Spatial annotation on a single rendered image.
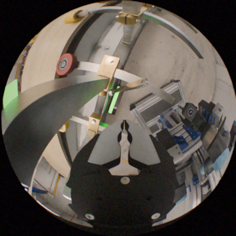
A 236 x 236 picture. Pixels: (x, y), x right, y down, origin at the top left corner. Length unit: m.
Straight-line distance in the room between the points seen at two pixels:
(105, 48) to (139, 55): 0.72
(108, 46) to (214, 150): 0.67
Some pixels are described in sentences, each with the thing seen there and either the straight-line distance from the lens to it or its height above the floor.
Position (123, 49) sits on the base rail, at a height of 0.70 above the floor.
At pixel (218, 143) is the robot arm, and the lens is 0.26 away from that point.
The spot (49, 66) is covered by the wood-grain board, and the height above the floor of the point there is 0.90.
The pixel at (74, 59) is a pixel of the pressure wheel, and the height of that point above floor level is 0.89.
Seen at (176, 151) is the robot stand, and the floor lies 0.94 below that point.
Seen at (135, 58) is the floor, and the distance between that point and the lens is 1.16.
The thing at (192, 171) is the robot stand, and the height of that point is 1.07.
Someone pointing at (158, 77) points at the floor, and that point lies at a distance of 1.23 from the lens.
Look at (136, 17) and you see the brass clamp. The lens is 0.25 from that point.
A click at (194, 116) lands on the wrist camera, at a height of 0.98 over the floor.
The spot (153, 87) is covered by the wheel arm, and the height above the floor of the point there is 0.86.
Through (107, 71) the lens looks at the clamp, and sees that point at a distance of 0.25.
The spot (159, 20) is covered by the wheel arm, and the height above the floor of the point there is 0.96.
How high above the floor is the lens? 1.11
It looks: 60 degrees down
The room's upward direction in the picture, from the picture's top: 175 degrees counter-clockwise
